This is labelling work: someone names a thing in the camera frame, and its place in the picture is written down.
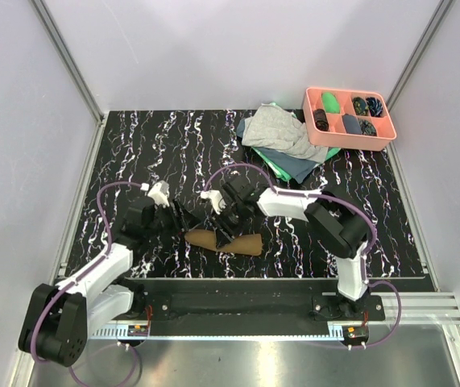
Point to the dark brown rolled sock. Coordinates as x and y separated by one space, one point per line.
320 120

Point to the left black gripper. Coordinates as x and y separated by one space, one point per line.
188 220

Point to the grey cloth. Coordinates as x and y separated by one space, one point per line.
277 129

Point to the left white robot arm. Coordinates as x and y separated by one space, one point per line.
60 318

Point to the patterned sock top middle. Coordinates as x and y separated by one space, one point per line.
360 106

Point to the patterned sock bottom right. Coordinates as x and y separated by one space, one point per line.
367 128

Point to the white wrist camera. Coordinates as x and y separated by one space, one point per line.
216 200
159 192

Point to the green rolled sock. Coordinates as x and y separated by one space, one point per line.
330 103

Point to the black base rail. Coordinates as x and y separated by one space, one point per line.
246 313

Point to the brown cloth napkin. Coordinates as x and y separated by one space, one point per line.
248 245

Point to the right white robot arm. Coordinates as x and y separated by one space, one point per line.
335 222

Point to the dark patterned sock top right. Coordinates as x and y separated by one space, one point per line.
375 107

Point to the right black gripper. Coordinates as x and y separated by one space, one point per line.
223 231

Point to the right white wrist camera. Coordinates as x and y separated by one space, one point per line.
216 200

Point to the green cloth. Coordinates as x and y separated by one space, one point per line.
282 140

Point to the pink compartment tray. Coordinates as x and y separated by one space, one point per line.
336 136

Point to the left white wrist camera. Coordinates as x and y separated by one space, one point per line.
159 192

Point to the blue grey rolled sock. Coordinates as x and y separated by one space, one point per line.
351 124

